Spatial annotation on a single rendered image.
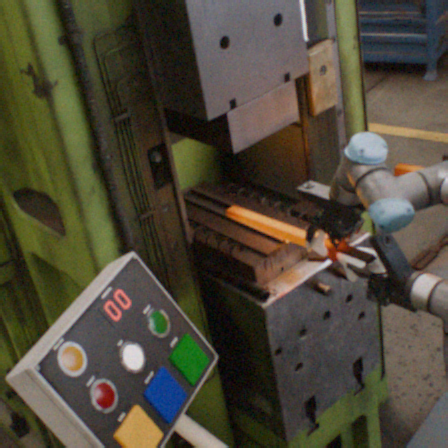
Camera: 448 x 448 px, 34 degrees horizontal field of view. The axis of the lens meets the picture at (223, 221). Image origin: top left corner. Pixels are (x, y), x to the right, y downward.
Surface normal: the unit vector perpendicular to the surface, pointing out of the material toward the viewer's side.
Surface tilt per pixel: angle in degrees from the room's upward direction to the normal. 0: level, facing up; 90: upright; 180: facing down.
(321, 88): 90
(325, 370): 90
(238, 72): 90
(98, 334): 60
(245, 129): 90
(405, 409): 0
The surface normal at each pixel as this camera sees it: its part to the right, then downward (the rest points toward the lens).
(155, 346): 0.70, -0.36
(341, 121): 0.65, 0.29
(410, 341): -0.16, -0.85
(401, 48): -0.52, 0.50
